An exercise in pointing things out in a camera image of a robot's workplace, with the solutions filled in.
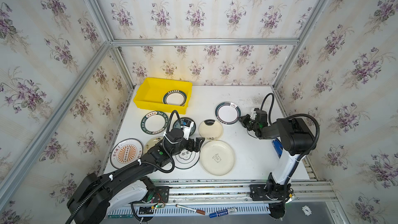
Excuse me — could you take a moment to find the white plate green striped rim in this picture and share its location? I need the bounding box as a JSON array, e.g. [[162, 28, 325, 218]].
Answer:
[[215, 102, 241, 125]]

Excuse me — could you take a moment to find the large cream plate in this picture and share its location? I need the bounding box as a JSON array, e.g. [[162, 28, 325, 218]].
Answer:
[[200, 141, 235, 176]]

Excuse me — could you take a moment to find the white plate dark green rim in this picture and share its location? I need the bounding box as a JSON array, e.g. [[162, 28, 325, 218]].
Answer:
[[162, 90, 187, 106]]

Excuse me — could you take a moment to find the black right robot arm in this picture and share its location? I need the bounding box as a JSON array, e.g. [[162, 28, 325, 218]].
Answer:
[[239, 93, 320, 219]]

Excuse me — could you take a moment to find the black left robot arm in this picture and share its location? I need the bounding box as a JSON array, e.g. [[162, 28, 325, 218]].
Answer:
[[66, 122, 205, 224]]

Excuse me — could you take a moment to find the yellow plastic bin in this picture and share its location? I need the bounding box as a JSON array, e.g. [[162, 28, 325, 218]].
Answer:
[[133, 77, 193, 115]]

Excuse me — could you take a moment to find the white plate black flower outline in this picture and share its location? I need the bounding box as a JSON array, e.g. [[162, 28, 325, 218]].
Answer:
[[173, 149, 200, 170]]

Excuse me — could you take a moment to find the dark blue floral plate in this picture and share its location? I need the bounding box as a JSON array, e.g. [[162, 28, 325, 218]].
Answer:
[[173, 117, 197, 136]]

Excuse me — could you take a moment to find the pale yellow small plate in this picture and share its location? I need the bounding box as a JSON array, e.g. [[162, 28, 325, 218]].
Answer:
[[143, 136, 163, 154]]

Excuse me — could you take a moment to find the green rim lettered plate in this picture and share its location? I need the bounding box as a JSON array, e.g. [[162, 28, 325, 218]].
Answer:
[[141, 111, 169, 135]]

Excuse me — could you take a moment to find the blue flat tool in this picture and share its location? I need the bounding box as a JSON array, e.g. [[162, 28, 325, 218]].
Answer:
[[272, 139, 284, 158]]

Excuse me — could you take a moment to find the orange sunburst plate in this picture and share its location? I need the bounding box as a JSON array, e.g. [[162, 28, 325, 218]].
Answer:
[[110, 139, 144, 169]]

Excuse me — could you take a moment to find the red capped marker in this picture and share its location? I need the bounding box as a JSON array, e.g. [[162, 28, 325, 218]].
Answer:
[[175, 204, 206, 215]]

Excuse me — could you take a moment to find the blue marker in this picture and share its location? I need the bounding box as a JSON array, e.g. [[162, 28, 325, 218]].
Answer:
[[209, 207, 237, 218]]

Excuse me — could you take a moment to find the aluminium rail base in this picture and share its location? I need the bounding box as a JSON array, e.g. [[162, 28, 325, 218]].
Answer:
[[106, 180, 345, 223]]

